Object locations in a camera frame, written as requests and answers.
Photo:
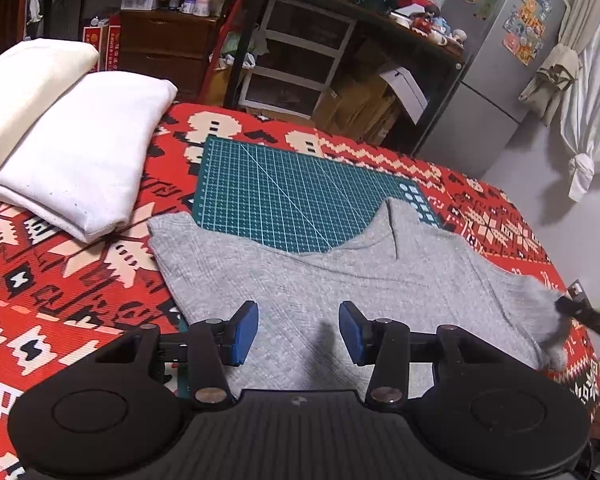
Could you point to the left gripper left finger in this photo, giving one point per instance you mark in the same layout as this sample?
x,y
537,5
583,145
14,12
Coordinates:
x,y
214,344

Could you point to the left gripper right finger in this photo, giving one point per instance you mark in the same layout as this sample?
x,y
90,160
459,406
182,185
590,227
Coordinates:
x,y
382,344

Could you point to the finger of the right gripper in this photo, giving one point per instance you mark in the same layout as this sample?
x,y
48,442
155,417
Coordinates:
x,y
581,310

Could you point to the grey polo shirt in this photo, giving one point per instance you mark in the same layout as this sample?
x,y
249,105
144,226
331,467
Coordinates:
x,y
398,268

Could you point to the green cutting mat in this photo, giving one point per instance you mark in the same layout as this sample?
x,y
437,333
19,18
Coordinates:
x,y
291,202

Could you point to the red patterned christmas tablecloth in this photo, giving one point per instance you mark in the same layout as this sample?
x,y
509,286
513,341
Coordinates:
x,y
60,299

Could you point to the folded white towel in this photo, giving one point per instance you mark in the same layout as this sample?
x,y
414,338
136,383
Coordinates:
x,y
79,166

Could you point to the leaning cardboard sheets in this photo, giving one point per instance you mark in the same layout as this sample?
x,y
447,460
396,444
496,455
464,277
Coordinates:
x,y
364,110

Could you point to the beige hanging bag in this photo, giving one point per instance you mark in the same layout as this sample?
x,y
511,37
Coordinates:
x,y
553,78

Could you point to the white box on cardboard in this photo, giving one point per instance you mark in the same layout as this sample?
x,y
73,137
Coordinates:
x,y
406,89

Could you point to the silver refrigerator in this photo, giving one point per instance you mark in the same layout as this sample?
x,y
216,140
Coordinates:
x,y
507,40

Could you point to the dark wooden drawer cabinet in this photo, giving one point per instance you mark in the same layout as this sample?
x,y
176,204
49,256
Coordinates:
x,y
167,45

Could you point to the white drawer shelf unit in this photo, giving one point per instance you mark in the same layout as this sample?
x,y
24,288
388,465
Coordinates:
x,y
303,47

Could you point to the white knotted curtain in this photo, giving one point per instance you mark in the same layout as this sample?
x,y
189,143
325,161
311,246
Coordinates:
x,y
579,122

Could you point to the folded cream towel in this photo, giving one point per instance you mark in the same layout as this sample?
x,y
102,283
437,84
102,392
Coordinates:
x,y
33,75

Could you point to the red boxed packages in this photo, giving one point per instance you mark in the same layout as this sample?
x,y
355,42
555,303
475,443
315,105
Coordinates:
x,y
104,35

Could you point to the wall power outlet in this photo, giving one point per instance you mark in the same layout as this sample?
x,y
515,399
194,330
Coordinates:
x,y
578,294

